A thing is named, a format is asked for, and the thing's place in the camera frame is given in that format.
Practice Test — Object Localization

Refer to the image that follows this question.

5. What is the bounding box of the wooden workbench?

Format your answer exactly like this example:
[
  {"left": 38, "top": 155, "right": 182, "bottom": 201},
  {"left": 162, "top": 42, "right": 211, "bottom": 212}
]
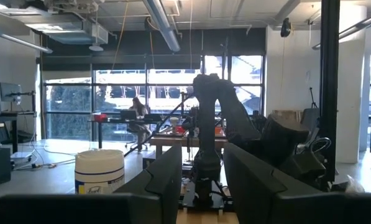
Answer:
[{"left": 149, "top": 132, "right": 229, "bottom": 158}]

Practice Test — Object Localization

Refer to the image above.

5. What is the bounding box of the black office desk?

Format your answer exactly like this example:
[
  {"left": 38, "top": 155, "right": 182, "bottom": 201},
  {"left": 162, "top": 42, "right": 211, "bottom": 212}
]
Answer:
[{"left": 90, "top": 117, "right": 164, "bottom": 150}]

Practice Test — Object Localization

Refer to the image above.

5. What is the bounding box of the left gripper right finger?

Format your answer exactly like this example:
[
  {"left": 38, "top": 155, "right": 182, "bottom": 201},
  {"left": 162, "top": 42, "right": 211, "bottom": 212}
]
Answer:
[{"left": 224, "top": 143, "right": 329, "bottom": 224}]

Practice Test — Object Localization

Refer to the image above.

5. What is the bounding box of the black hanging camera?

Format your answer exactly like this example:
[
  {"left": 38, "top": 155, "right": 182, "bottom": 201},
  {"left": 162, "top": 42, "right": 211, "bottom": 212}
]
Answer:
[{"left": 280, "top": 17, "right": 293, "bottom": 39}]

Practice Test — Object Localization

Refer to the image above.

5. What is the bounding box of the dark side desk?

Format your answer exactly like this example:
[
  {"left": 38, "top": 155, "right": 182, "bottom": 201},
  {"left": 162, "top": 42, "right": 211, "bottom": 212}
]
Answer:
[{"left": 0, "top": 110, "right": 37, "bottom": 153}]

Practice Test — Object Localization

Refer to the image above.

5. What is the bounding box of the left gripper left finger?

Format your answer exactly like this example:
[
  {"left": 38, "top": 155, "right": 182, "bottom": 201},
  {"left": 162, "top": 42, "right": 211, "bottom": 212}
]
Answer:
[{"left": 115, "top": 143, "right": 183, "bottom": 224}]

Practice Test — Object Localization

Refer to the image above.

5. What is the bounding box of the black tripod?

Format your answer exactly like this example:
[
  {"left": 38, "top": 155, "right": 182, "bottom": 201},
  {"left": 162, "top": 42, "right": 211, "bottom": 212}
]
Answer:
[{"left": 308, "top": 86, "right": 319, "bottom": 110}]

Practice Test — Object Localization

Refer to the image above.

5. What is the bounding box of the cardboard box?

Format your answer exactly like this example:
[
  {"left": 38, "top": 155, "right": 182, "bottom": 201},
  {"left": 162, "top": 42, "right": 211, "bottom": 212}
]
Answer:
[{"left": 271, "top": 108, "right": 304, "bottom": 124}]

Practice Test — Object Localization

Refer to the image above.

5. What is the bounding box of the black laptop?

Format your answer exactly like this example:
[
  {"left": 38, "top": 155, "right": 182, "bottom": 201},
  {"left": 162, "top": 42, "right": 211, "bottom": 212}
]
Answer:
[{"left": 119, "top": 109, "right": 138, "bottom": 121}]

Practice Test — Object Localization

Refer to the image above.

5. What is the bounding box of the white wipes canister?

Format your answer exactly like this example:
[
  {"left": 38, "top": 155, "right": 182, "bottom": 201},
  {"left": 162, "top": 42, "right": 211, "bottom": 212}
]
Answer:
[{"left": 74, "top": 149, "right": 126, "bottom": 195}]

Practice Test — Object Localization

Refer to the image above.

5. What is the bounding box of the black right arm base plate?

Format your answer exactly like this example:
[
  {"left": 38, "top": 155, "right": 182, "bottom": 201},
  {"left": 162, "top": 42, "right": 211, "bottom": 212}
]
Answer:
[{"left": 178, "top": 179, "right": 234, "bottom": 213}]

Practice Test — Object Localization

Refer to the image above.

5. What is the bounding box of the person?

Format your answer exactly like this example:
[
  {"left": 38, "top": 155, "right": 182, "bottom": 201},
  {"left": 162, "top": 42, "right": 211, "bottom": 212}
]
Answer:
[{"left": 127, "top": 96, "right": 152, "bottom": 154}]

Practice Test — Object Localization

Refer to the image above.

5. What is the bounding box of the grey ceiling pipe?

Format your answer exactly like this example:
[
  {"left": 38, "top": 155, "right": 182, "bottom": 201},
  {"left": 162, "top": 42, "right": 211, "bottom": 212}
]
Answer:
[
  {"left": 0, "top": 26, "right": 54, "bottom": 54},
  {"left": 141, "top": 0, "right": 182, "bottom": 53}
]

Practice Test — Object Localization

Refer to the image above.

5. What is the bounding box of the ceiling air duct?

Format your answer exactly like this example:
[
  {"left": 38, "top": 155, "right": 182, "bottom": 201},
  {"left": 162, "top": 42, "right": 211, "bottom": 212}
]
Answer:
[{"left": 25, "top": 20, "right": 109, "bottom": 46}]

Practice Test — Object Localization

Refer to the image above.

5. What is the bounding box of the grey monitor on arm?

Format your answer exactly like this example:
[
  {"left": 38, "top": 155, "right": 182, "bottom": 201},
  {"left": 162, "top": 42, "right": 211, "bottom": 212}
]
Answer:
[{"left": 0, "top": 82, "right": 23, "bottom": 104}]

